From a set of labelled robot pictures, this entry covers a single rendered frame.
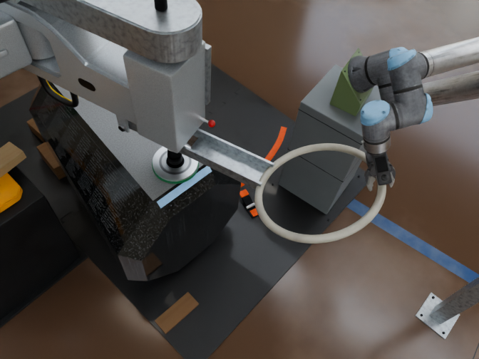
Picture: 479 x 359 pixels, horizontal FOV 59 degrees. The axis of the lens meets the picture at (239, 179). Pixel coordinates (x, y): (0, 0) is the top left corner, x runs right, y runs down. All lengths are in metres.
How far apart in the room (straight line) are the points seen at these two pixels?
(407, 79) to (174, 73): 0.74
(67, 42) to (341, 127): 1.39
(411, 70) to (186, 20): 0.71
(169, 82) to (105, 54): 0.39
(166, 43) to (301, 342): 1.87
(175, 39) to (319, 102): 1.22
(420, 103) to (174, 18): 0.81
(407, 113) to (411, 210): 1.84
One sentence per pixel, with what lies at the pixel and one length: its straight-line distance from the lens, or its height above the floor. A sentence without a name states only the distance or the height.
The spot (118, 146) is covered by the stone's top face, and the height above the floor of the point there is 0.83.
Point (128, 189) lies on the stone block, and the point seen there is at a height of 0.79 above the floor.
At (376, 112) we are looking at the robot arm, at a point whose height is 1.55.
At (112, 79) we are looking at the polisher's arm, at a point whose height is 1.39.
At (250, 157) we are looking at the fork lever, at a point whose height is 1.12.
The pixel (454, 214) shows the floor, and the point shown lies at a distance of 3.38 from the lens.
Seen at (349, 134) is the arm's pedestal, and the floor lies 0.81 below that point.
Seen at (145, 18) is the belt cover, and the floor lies 1.70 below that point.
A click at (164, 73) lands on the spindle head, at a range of 1.45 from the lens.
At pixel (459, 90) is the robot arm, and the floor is 1.33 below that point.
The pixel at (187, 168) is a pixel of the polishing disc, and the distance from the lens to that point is 2.00.
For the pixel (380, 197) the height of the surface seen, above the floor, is 1.30.
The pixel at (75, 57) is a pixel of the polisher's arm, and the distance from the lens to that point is 1.76.
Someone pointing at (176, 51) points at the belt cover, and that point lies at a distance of 1.40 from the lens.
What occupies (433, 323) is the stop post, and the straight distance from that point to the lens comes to 2.94.
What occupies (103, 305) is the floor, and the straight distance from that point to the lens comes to 2.71.
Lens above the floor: 2.53
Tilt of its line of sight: 56 degrees down
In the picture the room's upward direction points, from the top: 7 degrees clockwise
